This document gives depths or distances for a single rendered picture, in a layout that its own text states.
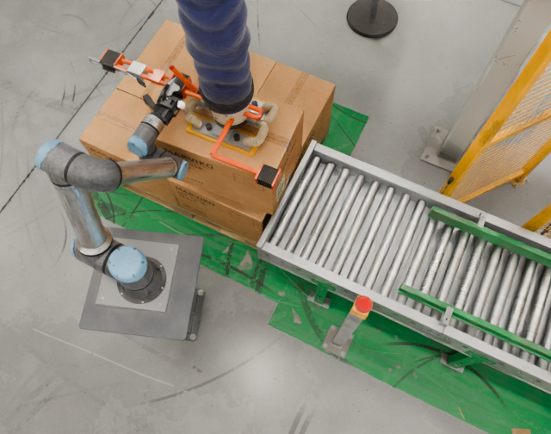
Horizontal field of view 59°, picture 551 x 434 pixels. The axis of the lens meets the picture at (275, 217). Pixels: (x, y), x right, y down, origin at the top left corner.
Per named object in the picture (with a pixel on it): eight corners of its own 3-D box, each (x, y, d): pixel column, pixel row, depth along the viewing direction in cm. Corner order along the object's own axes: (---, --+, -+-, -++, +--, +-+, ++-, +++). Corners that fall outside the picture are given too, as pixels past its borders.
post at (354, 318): (345, 338, 294) (373, 301, 201) (340, 349, 291) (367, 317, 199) (334, 333, 295) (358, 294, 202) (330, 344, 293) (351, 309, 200)
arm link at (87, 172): (102, 169, 155) (194, 159, 219) (71, 153, 157) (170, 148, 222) (92, 201, 158) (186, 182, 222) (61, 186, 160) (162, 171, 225)
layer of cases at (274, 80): (330, 120, 335) (336, 83, 297) (264, 245, 301) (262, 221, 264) (178, 60, 356) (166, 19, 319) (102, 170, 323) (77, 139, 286)
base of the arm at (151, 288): (155, 303, 225) (150, 298, 216) (115, 294, 227) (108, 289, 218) (167, 264, 233) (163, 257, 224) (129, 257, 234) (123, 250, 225)
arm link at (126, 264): (141, 296, 217) (130, 285, 200) (108, 279, 220) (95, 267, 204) (159, 266, 222) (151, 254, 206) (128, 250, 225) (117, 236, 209)
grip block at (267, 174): (281, 174, 204) (281, 169, 200) (273, 191, 202) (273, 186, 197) (263, 167, 206) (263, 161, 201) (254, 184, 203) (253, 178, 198)
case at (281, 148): (301, 151, 266) (304, 108, 228) (273, 215, 252) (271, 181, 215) (201, 117, 275) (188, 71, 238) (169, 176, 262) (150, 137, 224)
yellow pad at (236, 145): (262, 140, 223) (262, 134, 218) (252, 158, 219) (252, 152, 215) (195, 115, 229) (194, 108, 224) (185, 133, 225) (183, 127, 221)
